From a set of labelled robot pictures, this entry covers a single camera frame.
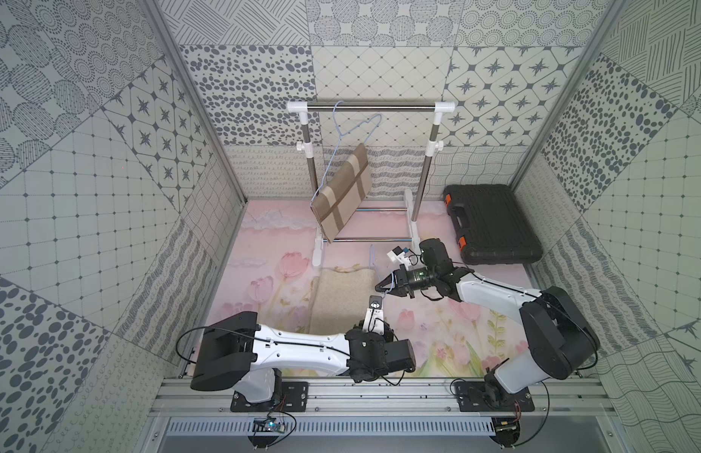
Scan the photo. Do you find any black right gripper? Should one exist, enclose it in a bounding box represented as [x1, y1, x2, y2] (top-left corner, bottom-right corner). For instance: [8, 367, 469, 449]
[374, 264, 436, 298]

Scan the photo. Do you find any beige scarf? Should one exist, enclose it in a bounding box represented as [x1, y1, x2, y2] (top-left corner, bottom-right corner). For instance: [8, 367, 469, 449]
[309, 268, 378, 335]

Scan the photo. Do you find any brown plaid scarf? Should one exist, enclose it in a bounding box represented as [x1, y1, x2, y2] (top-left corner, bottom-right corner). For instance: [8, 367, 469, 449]
[311, 143, 373, 243]

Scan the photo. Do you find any blue wire hanger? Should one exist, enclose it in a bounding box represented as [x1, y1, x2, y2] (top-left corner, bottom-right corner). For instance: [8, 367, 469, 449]
[311, 99, 384, 202]
[368, 244, 376, 272]

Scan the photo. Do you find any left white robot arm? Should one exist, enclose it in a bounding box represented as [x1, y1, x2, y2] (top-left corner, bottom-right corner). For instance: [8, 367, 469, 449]
[191, 311, 416, 402]

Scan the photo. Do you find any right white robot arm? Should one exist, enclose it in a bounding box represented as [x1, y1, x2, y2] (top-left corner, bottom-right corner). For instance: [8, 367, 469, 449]
[375, 238, 599, 406]

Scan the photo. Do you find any pink floral table mat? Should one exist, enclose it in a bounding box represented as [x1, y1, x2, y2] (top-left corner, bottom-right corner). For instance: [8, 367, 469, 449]
[207, 200, 528, 378]

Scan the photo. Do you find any black plastic tool case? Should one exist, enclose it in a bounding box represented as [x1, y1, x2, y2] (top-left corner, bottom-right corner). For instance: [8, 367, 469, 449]
[443, 184, 543, 265]

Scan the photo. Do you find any green circuit board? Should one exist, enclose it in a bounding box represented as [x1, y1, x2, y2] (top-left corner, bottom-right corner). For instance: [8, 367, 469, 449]
[253, 417, 287, 435]

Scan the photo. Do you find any right controller board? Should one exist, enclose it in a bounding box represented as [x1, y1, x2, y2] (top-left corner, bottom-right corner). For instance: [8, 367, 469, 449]
[492, 418, 520, 447]

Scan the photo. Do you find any white steel clothes rack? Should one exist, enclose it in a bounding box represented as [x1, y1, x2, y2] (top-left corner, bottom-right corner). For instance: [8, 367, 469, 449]
[286, 100, 456, 250]

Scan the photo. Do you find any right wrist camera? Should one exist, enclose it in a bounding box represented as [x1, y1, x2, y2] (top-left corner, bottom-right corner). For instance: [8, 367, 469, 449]
[386, 247, 418, 269]

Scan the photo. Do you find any aluminium mounting rail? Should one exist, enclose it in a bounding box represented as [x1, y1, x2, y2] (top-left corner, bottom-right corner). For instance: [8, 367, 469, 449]
[149, 377, 616, 438]

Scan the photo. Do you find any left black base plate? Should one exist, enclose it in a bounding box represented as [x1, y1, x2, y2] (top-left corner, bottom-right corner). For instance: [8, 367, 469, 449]
[231, 381, 310, 413]

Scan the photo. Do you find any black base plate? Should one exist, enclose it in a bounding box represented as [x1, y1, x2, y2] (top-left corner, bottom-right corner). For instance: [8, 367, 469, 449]
[231, 381, 310, 413]
[450, 379, 535, 413]

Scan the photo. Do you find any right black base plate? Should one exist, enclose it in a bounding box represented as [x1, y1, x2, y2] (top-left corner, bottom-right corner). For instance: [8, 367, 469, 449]
[450, 379, 535, 413]

